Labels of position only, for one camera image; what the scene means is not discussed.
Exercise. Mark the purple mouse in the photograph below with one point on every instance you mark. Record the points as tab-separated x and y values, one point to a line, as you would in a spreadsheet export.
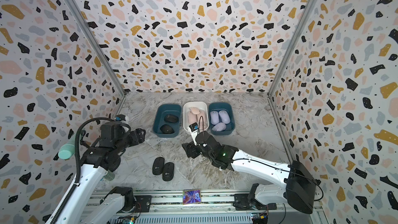
224	116
219	127
214	117

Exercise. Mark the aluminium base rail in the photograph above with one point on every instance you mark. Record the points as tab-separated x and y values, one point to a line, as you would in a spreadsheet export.
167	207

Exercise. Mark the mint green bottle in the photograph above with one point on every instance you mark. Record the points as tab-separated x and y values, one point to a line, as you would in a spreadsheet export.
67	150

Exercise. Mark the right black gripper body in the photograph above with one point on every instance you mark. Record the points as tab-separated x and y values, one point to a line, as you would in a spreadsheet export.
197	151

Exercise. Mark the right teal storage box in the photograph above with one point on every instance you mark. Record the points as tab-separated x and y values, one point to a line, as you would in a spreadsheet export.
218	106

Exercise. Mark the black mouse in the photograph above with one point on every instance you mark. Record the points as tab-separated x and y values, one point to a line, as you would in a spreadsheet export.
169	118
158	165
168	171
166	129

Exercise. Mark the colourful small card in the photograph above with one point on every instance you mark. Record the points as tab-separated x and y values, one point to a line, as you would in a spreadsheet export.
191	197

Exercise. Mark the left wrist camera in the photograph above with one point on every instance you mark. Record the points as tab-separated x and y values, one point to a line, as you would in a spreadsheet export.
122	118

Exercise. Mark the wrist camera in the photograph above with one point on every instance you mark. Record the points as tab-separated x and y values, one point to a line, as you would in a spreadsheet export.
194	130
122	118

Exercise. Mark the green tape roll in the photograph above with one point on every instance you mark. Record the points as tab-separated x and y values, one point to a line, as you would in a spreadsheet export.
109	176

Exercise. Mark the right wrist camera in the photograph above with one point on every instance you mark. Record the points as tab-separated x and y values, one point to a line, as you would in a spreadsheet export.
194	130

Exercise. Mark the left teal storage box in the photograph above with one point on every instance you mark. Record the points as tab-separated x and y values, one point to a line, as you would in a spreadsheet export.
162	111

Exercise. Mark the purple mouse front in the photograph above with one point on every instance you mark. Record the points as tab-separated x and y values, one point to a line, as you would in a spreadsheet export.
224	116

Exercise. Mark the pink mouse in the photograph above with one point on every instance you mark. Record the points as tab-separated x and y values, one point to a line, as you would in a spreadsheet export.
195	110
201	117
192	118

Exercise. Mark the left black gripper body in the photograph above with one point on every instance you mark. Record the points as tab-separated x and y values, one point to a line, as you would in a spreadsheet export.
134	138

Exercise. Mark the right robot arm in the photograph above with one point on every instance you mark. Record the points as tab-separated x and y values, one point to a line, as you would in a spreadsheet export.
295	185

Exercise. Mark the teal storage box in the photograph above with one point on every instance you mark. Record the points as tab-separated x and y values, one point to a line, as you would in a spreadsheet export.
162	111
218	106

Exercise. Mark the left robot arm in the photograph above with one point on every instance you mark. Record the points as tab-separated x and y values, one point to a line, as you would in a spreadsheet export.
99	160

